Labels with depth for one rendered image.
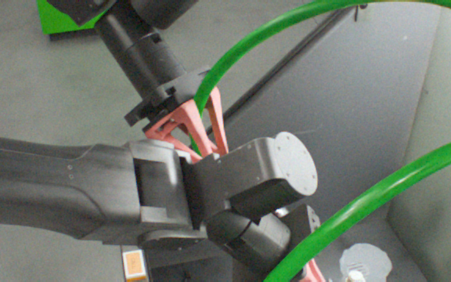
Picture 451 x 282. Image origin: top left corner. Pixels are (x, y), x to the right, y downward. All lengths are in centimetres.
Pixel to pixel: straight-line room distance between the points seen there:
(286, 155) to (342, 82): 40
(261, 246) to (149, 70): 21
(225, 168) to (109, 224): 11
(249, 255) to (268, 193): 9
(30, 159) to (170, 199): 11
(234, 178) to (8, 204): 17
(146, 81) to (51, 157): 21
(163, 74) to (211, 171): 15
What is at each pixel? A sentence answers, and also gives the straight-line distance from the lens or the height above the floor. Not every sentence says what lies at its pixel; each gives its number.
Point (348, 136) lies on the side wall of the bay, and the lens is 86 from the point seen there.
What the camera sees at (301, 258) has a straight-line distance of 34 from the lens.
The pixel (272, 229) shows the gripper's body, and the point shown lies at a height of 122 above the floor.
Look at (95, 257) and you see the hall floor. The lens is 208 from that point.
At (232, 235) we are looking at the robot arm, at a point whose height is 123.
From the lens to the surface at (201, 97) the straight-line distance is 50.
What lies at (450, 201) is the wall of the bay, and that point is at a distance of 86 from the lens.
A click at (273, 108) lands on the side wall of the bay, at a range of 76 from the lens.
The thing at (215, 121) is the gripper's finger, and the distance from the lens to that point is 54.
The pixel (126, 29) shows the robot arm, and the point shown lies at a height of 135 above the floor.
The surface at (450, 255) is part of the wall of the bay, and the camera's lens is 90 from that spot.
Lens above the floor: 157
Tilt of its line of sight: 37 degrees down
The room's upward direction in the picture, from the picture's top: straight up
